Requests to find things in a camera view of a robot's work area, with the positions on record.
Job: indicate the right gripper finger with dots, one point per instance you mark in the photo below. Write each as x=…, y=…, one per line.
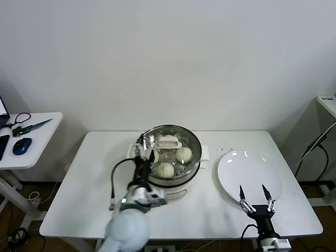
x=269, y=202
x=245, y=203

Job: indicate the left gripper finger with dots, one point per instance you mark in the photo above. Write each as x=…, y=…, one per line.
x=140, y=145
x=152, y=157

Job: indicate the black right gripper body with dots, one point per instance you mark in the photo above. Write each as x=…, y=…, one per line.
x=261, y=216

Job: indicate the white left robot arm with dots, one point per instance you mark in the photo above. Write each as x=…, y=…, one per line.
x=128, y=228

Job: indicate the stainless steel steamer basket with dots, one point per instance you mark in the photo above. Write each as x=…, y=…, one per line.
x=173, y=181

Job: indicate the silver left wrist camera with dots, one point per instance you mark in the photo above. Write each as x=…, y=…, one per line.
x=157, y=199

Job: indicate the blue computer mouse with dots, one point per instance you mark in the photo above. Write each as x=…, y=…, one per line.
x=22, y=145

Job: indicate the white electric cooker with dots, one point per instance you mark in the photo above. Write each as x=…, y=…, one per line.
x=176, y=193

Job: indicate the white round plate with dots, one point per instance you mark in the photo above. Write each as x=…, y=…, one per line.
x=249, y=176

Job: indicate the white power strip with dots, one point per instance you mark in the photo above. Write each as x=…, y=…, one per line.
x=162, y=248

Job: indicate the black smartphone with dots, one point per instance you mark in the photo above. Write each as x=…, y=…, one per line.
x=3, y=146

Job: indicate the black laptop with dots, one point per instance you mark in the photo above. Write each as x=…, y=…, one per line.
x=3, y=119

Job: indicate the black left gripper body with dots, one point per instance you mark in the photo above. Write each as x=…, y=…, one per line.
x=141, y=170

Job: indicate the white side table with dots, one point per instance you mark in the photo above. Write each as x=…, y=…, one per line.
x=39, y=149

